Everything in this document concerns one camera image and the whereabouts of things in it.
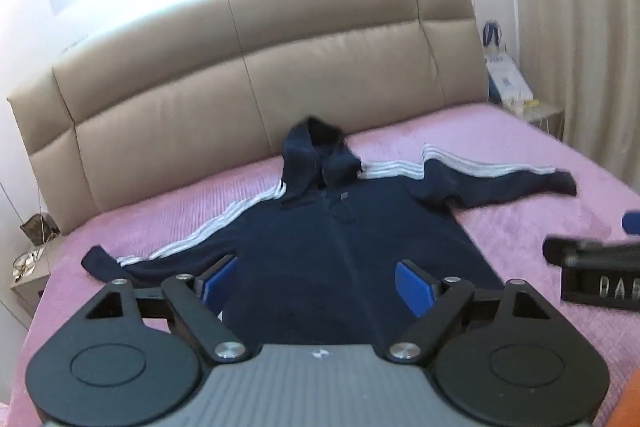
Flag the brown patterned pouch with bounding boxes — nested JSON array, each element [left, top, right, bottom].
[[20, 213, 61, 240]]

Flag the beige padded headboard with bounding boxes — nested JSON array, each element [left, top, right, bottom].
[[6, 0, 493, 238]]

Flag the glass side table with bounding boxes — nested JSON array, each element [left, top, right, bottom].
[[505, 99, 566, 142]]

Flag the navy striped hoodie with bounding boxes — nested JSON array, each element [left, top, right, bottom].
[[81, 117, 578, 349]]

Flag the pink bed blanket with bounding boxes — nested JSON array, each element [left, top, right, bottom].
[[10, 102, 640, 427]]

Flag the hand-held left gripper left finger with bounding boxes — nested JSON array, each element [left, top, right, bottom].
[[85, 254, 248, 364]]

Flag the cream curtain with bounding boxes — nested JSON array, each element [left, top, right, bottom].
[[500, 0, 640, 188]]

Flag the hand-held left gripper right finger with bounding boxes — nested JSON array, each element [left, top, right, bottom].
[[385, 259, 549, 365]]

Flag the beige nightstand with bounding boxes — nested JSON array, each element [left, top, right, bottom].
[[10, 237, 63, 319]]

